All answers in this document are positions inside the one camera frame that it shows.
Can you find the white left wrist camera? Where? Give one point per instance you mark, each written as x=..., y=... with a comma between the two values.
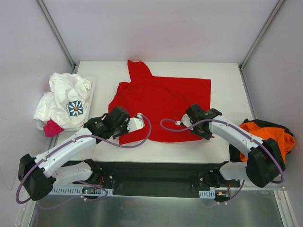
x=136, y=123

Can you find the red t-shirt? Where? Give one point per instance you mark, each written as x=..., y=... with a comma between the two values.
x=161, y=97

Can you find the pink t-shirt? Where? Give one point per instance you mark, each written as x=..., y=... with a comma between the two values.
x=52, y=129

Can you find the aluminium front rail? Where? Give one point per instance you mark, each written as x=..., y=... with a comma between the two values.
x=36, y=182

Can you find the aluminium frame post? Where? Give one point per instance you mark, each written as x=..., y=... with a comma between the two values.
x=53, y=27
x=261, y=34

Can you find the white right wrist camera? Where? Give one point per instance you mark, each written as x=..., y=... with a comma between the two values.
x=185, y=120

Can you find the small white cable duct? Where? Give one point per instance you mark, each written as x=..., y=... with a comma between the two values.
x=210, y=194

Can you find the white slotted cable duct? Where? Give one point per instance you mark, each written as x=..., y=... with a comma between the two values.
x=79, y=190

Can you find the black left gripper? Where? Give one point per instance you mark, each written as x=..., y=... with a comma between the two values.
x=123, y=128

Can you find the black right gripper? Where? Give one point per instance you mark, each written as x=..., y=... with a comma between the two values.
x=197, y=126

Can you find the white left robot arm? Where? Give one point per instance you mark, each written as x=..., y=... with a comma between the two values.
x=53, y=159

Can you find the right aluminium frame post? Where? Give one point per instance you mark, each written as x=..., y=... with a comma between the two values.
x=261, y=34

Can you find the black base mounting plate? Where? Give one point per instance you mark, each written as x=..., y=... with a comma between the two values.
x=181, y=180

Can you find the white daisy print t-shirt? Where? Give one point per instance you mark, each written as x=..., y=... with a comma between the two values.
x=64, y=99

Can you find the left aluminium frame post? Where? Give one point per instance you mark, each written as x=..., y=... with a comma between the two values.
x=53, y=27

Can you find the orange t-shirt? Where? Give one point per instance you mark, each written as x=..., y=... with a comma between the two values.
x=266, y=130

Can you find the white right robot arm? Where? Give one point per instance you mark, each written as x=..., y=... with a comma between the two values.
x=264, y=163

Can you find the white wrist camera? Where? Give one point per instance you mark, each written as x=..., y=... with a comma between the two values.
x=185, y=120
x=136, y=123

